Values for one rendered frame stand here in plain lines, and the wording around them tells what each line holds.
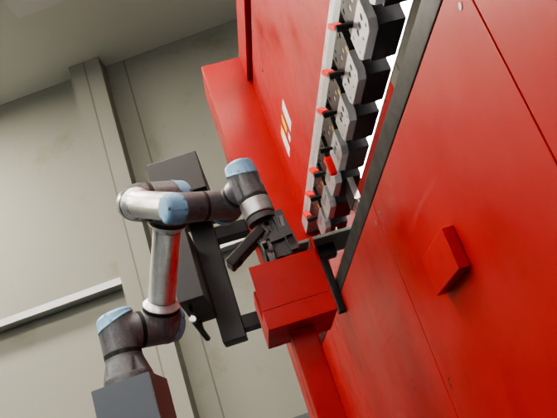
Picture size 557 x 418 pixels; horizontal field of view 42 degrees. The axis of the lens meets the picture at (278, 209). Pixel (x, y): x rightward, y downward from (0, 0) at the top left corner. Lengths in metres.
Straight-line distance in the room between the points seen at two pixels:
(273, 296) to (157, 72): 5.70
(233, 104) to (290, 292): 1.96
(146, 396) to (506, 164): 1.48
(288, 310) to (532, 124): 0.89
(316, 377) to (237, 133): 1.93
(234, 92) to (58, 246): 3.65
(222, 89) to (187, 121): 3.36
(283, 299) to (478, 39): 0.87
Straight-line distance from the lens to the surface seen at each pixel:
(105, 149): 6.78
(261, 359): 6.07
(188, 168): 3.51
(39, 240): 6.94
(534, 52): 0.82
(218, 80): 3.56
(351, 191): 2.31
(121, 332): 2.27
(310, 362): 1.67
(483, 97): 0.95
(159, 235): 2.21
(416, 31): 1.10
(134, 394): 2.19
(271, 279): 1.64
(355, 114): 1.98
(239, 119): 3.44
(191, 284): 3.29
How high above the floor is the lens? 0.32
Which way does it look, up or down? 21 degrees up
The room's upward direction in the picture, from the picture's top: 19 degrees counter-clockwise
